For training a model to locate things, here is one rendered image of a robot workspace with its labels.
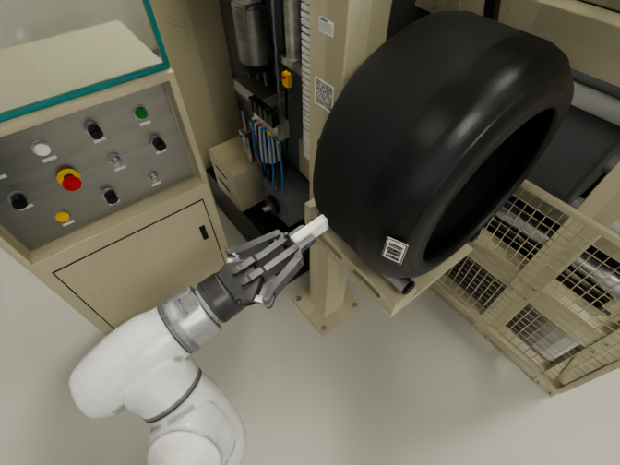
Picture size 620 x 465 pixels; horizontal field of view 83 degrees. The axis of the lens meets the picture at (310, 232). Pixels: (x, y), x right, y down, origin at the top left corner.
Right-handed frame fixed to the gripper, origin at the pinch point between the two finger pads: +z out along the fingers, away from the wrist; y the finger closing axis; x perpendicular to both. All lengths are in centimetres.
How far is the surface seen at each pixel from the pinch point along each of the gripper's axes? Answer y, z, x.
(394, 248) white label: -9.5, 11.3, 6.3
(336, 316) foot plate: 22, 17, 126
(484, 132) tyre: -10.1, 27.5, -11.2
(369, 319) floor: 11, 30, 129
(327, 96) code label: 31.9, 29.6, 5.1
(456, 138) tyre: -8.1, 23.5, -11.1
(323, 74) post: 33.7, 30.4, 0.2
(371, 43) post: 26.8, 39.3, -6.0
